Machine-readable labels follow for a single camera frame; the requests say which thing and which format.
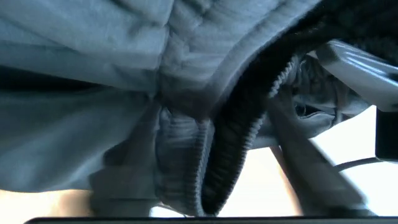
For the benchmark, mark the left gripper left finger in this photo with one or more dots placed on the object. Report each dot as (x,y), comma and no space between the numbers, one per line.
(130,174)

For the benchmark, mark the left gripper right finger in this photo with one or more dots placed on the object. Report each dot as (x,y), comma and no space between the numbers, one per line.
(314,180)

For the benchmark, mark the black shorts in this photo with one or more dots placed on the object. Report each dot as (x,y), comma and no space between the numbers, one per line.
(93,62)

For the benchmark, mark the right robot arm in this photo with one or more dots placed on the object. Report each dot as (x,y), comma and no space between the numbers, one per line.
(357,71)

